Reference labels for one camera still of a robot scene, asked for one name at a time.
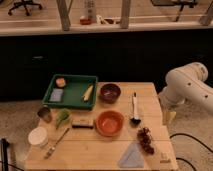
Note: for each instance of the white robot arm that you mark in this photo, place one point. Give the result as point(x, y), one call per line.
point(185, 83)

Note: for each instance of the metal fork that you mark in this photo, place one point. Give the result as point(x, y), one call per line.
point(52, 148)

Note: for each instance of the small metal cup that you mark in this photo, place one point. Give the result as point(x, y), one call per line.
point(45, 114)

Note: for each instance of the dark rectangular block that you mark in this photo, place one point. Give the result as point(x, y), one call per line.
point(83, 123)

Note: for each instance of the orange round fruit toy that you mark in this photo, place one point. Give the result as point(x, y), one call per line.
point(60, 82)

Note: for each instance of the green plastic tray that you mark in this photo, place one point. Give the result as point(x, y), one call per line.
point(73, 91)

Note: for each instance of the dark red grape bunch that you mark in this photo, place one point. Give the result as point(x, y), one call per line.
point(145, 140)

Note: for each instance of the small red bowl background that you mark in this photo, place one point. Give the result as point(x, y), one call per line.
point(84, 21)

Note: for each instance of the grey blue towel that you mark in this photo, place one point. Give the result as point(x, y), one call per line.
point(132, 157)

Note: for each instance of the dark purple bowl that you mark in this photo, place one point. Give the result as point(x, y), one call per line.
point(109, 93)

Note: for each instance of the black stand bottom left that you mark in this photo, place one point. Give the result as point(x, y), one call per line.
point(4, 144)

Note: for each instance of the orange bowl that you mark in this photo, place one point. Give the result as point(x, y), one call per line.
point(109, 123)

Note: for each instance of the green leafy vegetable toy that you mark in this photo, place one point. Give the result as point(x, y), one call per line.
point(62, 115)

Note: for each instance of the grey blue sponge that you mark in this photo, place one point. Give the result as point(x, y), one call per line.
point(56, 95)

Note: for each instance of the black office chair left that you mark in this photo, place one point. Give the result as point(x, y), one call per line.
point(25, 4)

